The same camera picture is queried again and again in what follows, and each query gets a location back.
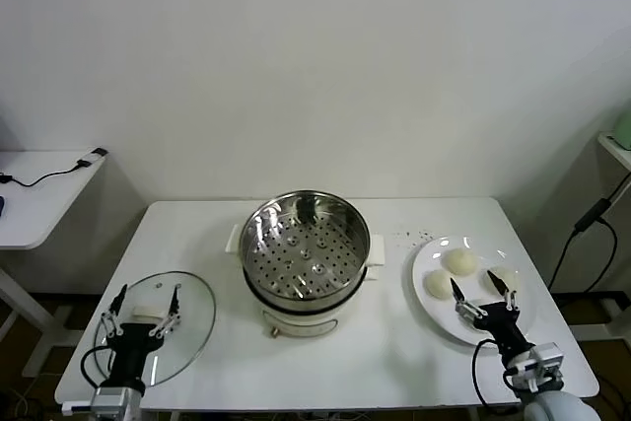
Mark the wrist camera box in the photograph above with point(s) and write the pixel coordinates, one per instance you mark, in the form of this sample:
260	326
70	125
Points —
547	356
108	401

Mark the steel steamer pot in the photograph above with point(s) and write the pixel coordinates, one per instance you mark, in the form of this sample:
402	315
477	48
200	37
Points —
296	320

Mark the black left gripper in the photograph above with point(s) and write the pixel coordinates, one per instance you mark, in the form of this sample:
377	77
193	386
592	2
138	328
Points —
133	347

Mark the white side table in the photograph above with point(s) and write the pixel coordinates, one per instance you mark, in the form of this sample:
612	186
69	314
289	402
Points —
44	204

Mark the small black device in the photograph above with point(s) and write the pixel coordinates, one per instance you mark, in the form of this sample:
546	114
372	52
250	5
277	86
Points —
99	151

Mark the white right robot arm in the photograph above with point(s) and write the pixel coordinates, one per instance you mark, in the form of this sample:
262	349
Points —
557	406

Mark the dark blue object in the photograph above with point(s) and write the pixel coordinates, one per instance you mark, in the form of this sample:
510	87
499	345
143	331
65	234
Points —
2	206

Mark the dark crumb specks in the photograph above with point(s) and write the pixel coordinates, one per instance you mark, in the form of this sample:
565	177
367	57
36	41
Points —
399	233

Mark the white shelf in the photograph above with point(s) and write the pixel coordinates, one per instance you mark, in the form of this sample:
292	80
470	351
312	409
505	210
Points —
618	150

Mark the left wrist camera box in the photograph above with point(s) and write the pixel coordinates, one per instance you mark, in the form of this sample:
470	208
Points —
108	401

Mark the white round plate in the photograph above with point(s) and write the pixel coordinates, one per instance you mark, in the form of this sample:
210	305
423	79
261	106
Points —
443	312

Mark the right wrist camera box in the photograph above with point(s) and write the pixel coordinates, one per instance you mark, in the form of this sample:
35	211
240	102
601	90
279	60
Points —
547	356

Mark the stainless steel steamer basket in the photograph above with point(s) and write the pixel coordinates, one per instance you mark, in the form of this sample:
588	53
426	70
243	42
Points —
276	224

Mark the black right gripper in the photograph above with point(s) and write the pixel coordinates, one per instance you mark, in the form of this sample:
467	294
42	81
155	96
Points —
503	325

